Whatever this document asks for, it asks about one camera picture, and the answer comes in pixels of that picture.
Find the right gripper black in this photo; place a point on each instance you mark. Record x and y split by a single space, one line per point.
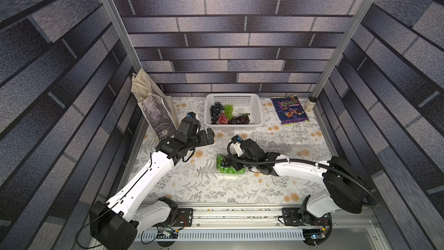
241 160

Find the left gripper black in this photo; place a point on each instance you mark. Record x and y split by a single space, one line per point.
204 138

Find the green grape bunch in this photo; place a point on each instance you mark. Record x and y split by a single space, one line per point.
228 111
229 170

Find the small black grape bunch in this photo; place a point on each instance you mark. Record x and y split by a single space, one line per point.
226 162

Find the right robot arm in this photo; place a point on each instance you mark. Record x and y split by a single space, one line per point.
340 186

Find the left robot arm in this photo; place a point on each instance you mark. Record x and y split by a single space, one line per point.
116 223

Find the pink grape bunch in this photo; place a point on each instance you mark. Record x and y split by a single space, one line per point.
223 119

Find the dark blue grape bunch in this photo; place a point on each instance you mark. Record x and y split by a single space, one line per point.
216 111

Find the green grape bunch in basket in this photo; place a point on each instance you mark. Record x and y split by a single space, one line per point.
228 111

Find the dark red grape bunch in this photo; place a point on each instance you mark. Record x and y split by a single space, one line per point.
239 120

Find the white plastic basket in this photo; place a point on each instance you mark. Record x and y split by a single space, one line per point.
242 103

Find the beige tote bag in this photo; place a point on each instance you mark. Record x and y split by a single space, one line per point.
156 107

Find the purple candy bag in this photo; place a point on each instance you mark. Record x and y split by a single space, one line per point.
289 110

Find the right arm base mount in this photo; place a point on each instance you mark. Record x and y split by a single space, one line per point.
294 217

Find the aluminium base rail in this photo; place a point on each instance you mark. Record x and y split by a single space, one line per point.
235 226

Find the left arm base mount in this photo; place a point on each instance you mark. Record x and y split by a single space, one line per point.
180 218

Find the aluminium frame post left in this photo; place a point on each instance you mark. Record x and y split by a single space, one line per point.
122 33

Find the aluminium frame post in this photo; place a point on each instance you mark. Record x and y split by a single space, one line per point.
344 42
122 33

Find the aluminium frame post right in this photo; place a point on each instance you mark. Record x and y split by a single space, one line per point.
344 42

